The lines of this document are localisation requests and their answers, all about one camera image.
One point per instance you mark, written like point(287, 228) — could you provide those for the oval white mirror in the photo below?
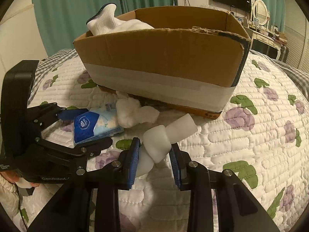
point(259, 13)

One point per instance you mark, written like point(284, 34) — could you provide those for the floral quilted blanket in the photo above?
point(262, 135)

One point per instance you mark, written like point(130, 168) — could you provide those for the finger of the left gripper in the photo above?
point(41, 117)
point(58, 156)

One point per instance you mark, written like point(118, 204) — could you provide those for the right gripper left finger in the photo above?
point(69, 208)

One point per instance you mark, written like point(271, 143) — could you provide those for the dark striped suitcase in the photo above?
point(284, 51)

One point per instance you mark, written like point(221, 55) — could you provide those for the blue tissue pack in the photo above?
point(95, 124)

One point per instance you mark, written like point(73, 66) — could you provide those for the white foam knot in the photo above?
point(157, 142)

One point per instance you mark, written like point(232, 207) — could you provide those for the white louvered wardrobe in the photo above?
point(296, 31)

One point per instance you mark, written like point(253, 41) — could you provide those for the brown cardboard box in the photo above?
point(191, 60)

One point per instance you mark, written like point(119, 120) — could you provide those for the white sock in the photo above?
point(104, 22)

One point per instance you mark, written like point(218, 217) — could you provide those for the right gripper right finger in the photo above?
point(217, 193)

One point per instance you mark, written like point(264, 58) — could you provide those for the teal curtain left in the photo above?
point(62, 21)

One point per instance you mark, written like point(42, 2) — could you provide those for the white cotton lump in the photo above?
point(131, 113)

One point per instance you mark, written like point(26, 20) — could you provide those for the white dressing table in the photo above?
point(264, 44)

